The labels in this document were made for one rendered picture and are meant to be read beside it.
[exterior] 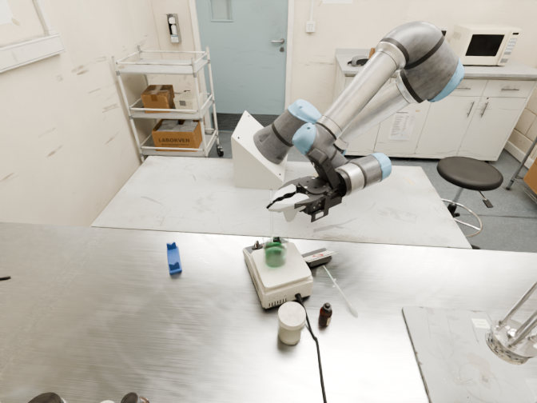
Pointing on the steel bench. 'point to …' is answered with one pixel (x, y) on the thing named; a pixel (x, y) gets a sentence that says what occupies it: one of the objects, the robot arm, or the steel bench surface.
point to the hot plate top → (292, 268)
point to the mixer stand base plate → (461, 358)
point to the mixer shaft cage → (514, 335)
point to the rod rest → (173, 258)
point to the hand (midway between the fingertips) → (272, 203)
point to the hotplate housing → (287, 293)
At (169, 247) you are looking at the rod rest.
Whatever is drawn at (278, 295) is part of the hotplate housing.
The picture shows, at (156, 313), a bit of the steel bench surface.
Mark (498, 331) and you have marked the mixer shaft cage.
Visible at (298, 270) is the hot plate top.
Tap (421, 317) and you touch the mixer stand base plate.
